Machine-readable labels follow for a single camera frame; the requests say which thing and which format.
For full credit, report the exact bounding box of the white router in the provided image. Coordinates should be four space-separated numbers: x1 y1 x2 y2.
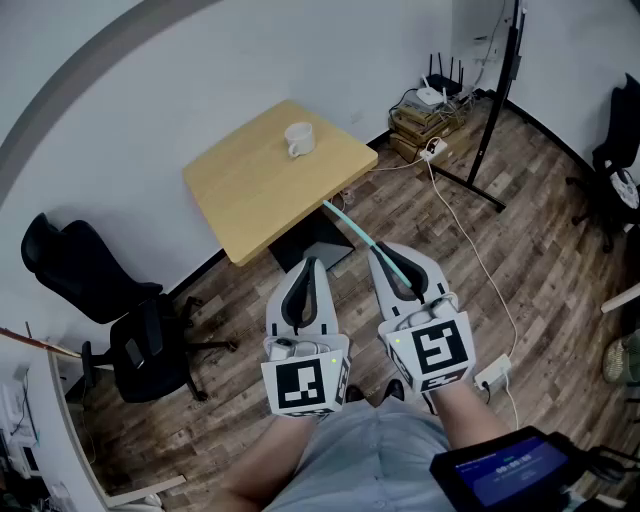
415 74 449 107

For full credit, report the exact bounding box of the person's left forearm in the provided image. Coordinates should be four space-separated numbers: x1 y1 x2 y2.
218 413 322 512

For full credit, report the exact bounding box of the white panel with wooden frame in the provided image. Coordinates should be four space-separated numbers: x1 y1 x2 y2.
0 323 187 509

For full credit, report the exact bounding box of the woven basket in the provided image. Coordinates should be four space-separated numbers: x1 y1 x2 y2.
601 331 640 386

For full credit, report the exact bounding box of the black metal stand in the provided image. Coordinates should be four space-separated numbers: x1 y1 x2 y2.
428 0 526 215

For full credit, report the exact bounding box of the light green stick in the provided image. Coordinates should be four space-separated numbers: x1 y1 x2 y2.
322 199 415 290

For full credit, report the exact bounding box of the black router with antennas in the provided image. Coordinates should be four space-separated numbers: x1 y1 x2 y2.
426 53 464 97

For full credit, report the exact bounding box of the white power cable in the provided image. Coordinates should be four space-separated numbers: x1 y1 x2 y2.
367 137 522 432

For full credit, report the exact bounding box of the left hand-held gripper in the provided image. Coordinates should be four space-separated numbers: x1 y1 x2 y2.
259 256 352 419

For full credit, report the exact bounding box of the black table base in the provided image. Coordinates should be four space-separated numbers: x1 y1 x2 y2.
268 205 356 275

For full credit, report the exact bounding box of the black office chair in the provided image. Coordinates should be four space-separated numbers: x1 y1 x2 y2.
566 72 640 254
20 212 239 405

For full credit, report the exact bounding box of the stack of cardboard boxes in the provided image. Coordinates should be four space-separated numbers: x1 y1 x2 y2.
387 97 474 169

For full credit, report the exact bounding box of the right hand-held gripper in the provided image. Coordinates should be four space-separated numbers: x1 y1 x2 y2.
368 242 477 401

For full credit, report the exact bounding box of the person's right forearm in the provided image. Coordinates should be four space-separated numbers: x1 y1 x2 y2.
432 383 512 452

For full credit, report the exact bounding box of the cluttered white shelf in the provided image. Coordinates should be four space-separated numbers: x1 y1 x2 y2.
0 367 52 512

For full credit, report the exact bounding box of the white mug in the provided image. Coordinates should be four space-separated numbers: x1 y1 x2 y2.
284 121 315 159

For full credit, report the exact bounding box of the black wrist-mounted screen device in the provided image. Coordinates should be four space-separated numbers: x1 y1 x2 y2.
429 426 585 512

